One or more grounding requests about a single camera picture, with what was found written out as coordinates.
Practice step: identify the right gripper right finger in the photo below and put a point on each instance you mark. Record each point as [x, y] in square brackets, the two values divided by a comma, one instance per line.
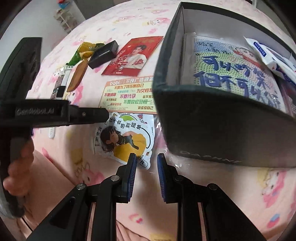
[169, 180]

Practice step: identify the red portrait envelope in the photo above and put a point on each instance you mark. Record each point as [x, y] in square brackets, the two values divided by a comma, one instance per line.
[133, 56]

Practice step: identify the white wet wipes pack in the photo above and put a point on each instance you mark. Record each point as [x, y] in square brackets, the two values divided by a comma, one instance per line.
[278, 64]

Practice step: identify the green yellow text card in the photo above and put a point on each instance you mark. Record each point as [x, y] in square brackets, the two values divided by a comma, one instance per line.
[130, 95]

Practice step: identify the wooden comb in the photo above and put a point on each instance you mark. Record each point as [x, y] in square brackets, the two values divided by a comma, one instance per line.
[78, 75]

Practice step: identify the white toy shelf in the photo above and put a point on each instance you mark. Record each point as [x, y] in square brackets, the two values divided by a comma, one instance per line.
[65, 16]

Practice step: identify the corn snack packet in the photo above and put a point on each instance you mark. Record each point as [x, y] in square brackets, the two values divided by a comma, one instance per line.
[85, 51]

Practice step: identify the black Smart Devil box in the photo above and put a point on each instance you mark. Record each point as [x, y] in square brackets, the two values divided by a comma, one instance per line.
[288, 93]

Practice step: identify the girl cartoon sticker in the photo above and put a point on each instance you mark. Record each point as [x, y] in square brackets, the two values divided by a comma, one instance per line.
[124, 134]

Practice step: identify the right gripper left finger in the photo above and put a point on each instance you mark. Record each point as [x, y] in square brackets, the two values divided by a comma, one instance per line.
[125, 185]

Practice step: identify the black square frame case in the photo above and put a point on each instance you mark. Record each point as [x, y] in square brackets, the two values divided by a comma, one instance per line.
[103, 55]

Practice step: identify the cartoon diamond painting kit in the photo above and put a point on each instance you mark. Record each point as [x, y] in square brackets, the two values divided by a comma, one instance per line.
[214, 63]

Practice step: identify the person left hand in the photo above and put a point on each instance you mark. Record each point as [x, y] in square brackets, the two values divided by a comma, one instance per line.
[19, 180]

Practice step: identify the black cardboard storage box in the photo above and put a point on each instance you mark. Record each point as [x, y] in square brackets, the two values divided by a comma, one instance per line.
[215, 125]

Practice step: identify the white smart watch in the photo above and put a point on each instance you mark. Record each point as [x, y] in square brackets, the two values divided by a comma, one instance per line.
[68, 70]

